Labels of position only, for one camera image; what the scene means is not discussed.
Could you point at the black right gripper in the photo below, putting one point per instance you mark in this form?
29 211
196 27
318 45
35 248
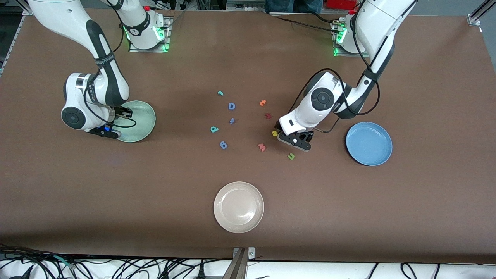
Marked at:
120 112

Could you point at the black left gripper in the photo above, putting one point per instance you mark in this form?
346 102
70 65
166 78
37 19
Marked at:
278 126

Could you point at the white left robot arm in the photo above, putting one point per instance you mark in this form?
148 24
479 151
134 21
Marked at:
383 23

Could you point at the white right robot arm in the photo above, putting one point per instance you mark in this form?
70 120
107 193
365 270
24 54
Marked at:
69 19

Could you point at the pale green plate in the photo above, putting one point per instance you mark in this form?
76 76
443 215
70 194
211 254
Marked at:
141 124

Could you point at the pink foam letter w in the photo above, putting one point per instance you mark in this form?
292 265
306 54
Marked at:
262 148

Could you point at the blue foam digit 6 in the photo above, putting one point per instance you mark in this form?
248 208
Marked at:
221 145

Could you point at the beige plate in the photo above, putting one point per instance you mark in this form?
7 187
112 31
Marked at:
238 207

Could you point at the blue plate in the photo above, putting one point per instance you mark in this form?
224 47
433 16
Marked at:
368 144

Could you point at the person in blue jeans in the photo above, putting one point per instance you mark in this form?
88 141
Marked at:
294 6

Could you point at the red box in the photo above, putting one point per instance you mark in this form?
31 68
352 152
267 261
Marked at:
341 4

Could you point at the black power plug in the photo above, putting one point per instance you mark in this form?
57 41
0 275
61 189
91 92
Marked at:
27 273
201 273

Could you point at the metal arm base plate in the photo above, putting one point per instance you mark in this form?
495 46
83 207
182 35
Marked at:
168 29
341 54

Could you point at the small metal bracket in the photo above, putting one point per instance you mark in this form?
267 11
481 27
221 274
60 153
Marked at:
252 254

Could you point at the aluminium profile post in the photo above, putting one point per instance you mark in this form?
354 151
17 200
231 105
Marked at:
237 269

